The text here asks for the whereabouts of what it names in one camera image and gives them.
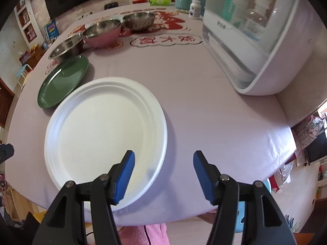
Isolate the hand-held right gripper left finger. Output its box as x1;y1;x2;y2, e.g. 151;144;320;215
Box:
32;150;136;245

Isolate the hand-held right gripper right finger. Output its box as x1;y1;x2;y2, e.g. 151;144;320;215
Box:
193;150;297;245

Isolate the white plate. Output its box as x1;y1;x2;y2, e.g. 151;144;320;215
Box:
44;77;168;212

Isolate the green plate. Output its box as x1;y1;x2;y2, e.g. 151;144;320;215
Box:
37;55;89;109

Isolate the plain steel bowl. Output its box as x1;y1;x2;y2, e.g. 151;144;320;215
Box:
48;33;84;63

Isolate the pink steel bowl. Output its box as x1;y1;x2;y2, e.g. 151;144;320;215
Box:
82;18;122;49

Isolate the patterned steel bowl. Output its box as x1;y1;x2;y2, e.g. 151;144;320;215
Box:
122;12;156;32

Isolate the brown wooden door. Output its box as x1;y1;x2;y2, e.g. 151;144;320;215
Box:
0;78;15;128

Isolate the light blue plastic stool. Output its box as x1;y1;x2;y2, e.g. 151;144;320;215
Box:
234;179;271;233

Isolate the pink clothing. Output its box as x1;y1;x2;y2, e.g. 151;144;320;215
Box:
118;223;168;245

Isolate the printed lilac tablecloth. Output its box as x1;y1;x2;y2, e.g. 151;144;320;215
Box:
5;4;297;225

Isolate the small blue white stool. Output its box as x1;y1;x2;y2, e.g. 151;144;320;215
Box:
17;65;33;88

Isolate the wooden sideboard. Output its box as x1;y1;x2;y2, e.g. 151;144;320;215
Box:
19;43;52;68

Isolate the colourful blue box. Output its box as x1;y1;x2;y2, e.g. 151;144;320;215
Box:
44;20;60;41

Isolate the white cabinet with clear cover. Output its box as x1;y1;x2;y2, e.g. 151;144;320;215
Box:
202;0;313;96

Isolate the white pill bottle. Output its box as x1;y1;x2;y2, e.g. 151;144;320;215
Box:
188;0;202;19

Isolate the clear plastic bottle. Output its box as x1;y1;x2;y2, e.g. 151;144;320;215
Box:
243;0;271;39

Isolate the white bottle teal label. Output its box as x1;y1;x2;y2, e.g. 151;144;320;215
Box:
222;0;252;22

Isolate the white wall shelf unit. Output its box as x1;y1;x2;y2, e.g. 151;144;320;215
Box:
14;0;37;42

